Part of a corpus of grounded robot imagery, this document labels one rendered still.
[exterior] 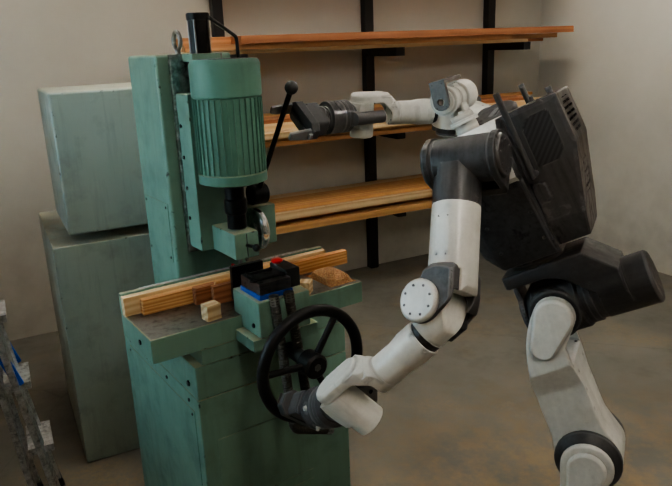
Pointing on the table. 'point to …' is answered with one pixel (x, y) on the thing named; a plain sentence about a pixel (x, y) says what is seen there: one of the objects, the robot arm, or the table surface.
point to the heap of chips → (330, 276)
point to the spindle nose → (235, 207)
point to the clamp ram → (243, 272)
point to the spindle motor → (228, 121)
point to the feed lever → (259, 193)
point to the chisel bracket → (234, 241)
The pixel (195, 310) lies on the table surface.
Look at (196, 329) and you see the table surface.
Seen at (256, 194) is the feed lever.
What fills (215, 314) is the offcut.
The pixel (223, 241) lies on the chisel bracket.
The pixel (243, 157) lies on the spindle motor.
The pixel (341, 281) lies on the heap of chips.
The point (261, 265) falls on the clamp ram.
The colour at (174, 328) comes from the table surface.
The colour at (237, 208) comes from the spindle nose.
